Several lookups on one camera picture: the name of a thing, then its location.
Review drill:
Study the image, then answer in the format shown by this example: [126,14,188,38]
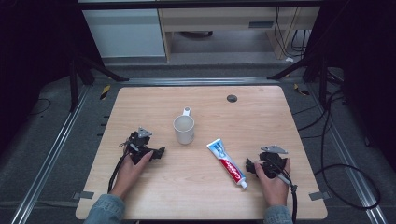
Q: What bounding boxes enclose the toothpaste tube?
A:
[205,137,249,189]

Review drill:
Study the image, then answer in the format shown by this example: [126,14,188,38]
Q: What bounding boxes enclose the left hand-held gripper cable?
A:
[106,140,132,194]

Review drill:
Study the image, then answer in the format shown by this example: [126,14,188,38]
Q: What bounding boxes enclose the dark curtain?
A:
[0,0,105,153]
[306,0,396,174]

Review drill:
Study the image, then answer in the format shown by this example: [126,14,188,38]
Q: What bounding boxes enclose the white cup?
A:
[172,106,196,146]

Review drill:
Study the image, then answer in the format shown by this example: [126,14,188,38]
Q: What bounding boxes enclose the white cabinet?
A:
[81,8,166,59]

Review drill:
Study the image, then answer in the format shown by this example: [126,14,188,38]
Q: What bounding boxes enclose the person's right hand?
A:
[253,158,291,208]

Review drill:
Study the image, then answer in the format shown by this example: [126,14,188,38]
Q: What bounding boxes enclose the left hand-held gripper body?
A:
[124,126,155,165]

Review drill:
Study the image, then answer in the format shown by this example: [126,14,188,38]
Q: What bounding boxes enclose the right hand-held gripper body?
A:
[258,145,290,180]

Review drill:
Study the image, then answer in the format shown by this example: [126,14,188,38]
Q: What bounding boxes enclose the person's left hand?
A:
[109,150,154,202]

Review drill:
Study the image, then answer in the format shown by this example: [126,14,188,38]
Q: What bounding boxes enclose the black metal stand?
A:
[266,43,345,108]
[68,50,131,114]

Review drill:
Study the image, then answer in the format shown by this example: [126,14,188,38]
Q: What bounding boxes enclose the long black floor cable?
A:
[292,88,382,210]

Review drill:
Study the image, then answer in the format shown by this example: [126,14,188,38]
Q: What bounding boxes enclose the grey tape piece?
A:
[72,189,95,201]
[308,190,332,202]

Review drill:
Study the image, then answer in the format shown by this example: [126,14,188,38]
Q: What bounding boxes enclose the right hand-held gripper cable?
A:
[273,172,299,224]

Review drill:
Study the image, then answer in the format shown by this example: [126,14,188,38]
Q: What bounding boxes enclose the hand-held gripper cable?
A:
[273,172,299,224]
[106,140,132,194]

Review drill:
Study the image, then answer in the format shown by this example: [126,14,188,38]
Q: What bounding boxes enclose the aluminium floor rail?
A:
[9,85,92,224]
[305,83,389,224]
[119,77,280,88]

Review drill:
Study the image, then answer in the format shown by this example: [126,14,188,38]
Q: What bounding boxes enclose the thin black floor cable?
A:
[28,97,52,117]

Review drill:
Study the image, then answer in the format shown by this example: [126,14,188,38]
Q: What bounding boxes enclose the hanging black desk cables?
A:
[273,6,310,59]

